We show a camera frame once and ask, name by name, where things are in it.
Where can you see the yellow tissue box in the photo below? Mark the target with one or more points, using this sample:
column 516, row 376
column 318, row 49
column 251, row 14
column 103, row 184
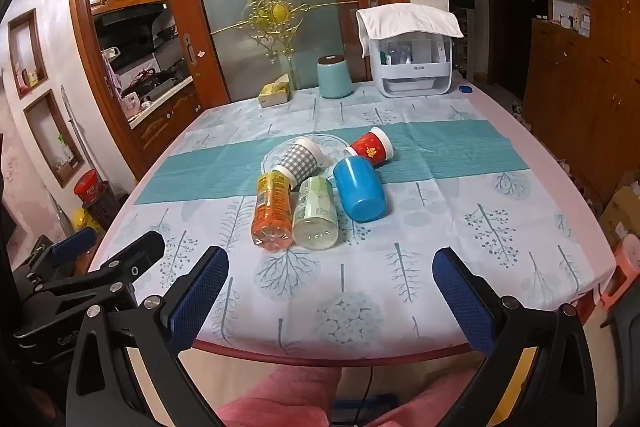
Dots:
column 275, row 93

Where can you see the tree pattern tablecloth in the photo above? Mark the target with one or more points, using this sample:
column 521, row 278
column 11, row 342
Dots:
column 465, row 174

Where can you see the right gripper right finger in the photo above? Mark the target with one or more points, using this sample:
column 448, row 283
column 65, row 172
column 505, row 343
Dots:
column 559, row 387

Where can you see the wooden wall cabinet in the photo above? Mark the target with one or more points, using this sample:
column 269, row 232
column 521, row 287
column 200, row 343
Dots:
column 582, row 92

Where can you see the orange plastic stool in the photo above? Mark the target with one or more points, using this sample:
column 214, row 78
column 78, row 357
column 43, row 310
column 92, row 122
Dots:
column 627, row 270

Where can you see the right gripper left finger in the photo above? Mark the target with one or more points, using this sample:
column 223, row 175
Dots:
column 104, row 390

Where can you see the grey checkered paper cup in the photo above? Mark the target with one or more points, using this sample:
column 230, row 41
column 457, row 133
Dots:
column 302, row 159

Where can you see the green label clear bottle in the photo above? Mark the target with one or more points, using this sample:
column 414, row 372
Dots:
column 315, row 224

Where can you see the white desktop organizer box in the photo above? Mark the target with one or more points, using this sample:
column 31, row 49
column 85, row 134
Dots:
column 413, row 64

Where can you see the red paper cup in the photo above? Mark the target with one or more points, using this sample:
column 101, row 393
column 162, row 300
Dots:
column 374, row 145

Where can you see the red tin can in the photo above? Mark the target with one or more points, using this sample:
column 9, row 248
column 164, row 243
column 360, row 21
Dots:
column 89, row 186

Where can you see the pink clothed lap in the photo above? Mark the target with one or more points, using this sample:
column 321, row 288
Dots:
column 304, row 396

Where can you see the teal canister brown lid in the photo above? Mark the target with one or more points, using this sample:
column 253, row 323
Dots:
column 333, row 77

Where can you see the cardboard box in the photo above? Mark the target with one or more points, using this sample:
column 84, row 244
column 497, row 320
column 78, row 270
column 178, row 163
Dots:
column 622, row 214

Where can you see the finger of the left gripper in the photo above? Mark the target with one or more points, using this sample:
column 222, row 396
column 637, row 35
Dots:
column 74, row 246
column 113, row 283

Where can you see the orange plastic bottle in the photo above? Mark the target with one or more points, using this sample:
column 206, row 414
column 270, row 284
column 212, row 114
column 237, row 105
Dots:
column 272, row 223

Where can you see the small blue cap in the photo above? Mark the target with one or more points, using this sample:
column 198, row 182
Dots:
column 465, row 89

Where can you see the white towel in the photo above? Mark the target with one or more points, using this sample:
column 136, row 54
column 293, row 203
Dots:
column 392, row 20

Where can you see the blue plastic cup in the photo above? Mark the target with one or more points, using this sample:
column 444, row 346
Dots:
column 360, row 189

